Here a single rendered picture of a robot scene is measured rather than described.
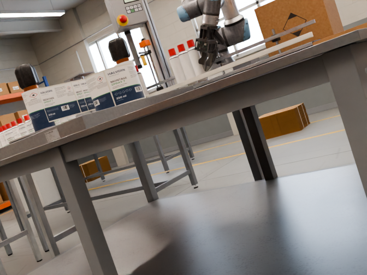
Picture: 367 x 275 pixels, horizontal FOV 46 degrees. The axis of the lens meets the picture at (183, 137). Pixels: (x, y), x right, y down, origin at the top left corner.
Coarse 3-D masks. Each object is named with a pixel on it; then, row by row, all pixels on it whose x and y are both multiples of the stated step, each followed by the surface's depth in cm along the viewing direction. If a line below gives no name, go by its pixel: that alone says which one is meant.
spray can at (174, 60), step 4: (172, 52) 210; (172, 56) 210; (176, 56) 210; (172, 60) 210; (176, 60) 209; (172, 64) 210; (176, 64) 209; (180, 64) 210; (172, 68) 211; (176, 68) 210; (180, 68) 210; (176, 72) 210; (180, 72) 210; (176, 76) 211; (180, 76) 210; (184, 76) 211; (176, 80) 211; (180, 80) 210; (184, 80) 210
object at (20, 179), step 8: (24, 184) 374; (24, 192) 374; (32, 208) 375; (32, 216) 376; (0, 224) 414; (0, 232) 414; (40, 232) 376; (40, 240) 378; (8, 248) 415; (48, 248) 379
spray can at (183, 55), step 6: (180, 48) 206; (180, 54) 205; (186, 54) 205; (180, 60) 206; (186, 60) 205; (186, 66) 205; (192, 66) 207; (186, 72) 206; (192, 72) 206; (186, 78) 207; (192, 84) 206
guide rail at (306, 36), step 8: (288, 40) 173; (296, 40) 171; (272, 48) 178; (280, 48) 176; (248, 56) 184; (256, 56) 182; (232, 64) 190; (208, 72) 197; (216, 72) 195; (192, 80) 203; (168, 88) 212
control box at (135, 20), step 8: (104, 0) 232; (112, 0) 224; (120, 0) 225; (112, 8) 225; (120, 8) 225; (112, 16) 228; (128, 16) 226; (136, 16) 228; (144, 16) 229; (120, 24) 225; (128, 24) 226; (136, 24) 228; (120, 32) 233
